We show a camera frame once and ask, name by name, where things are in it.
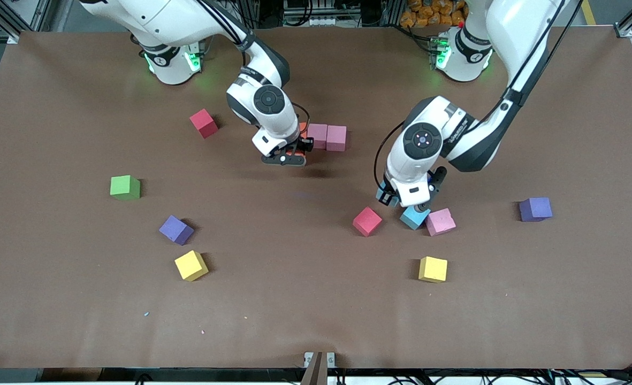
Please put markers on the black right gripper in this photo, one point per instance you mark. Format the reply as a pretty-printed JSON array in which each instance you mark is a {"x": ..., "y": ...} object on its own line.
[{"x": 305, "y": 144}]

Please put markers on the orange foam cube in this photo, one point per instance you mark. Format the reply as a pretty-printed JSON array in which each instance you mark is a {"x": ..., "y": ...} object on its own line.
[
  {"x": 303, "y": 128},
  {"x": 294, "y": 154}
]

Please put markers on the dusty pink foam cube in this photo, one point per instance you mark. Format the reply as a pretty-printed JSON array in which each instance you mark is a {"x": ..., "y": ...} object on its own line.
[{"x": 318, "y": 136}]

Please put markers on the light pink foam cube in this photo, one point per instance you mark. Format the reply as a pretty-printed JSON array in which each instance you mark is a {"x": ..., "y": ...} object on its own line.
[
  {"x": 336, "y": 138},
  {"x": 440, "y": 222}
]

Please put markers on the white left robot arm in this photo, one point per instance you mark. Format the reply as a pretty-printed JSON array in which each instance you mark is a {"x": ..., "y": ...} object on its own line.
[{"x": 423, "y": 141}]

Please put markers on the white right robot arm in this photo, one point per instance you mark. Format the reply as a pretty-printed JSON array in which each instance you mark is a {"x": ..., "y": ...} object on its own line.
[{"x": 267, "y": 101}]

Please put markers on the red foam cube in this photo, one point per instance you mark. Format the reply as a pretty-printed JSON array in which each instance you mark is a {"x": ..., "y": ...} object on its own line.
[
  {"x": 203, "y": 123},
  {"x": 367, "y": 221}
]

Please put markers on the yellow foam cube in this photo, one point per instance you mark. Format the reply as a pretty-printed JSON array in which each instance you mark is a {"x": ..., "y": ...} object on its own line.
[
  {"x": 190, "y": 266},
  {"x": 433, "y": 269}
]

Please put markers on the brown table cover sheet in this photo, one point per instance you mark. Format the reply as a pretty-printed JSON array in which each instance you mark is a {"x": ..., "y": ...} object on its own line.
[{"x": 316, "y": 299}]

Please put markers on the white power strip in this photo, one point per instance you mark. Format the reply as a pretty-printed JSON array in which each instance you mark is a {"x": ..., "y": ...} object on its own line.
[{"x": 316, "y": 21}]

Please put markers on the purple foam cube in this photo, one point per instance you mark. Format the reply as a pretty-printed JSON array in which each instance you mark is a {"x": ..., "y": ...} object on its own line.
[
  {"x": 175, "y": 230},
  {"x": 535, "y": 209}
]

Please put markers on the green foam cube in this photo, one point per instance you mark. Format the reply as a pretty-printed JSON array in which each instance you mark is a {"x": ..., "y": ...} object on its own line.
[{"x": 124, "y": 188}]

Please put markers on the pile of orange objects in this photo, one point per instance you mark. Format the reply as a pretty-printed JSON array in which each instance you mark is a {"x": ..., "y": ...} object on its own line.
[{"x": 433, "y": 13}]

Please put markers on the metal table edge bracket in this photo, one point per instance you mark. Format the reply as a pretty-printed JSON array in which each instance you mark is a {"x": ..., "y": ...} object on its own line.
[{"x": 309, "y": 357}]

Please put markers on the brown camera stand pole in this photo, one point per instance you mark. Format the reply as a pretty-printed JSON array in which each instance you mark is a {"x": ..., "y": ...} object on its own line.
[{"x": 316, "y": 374}]

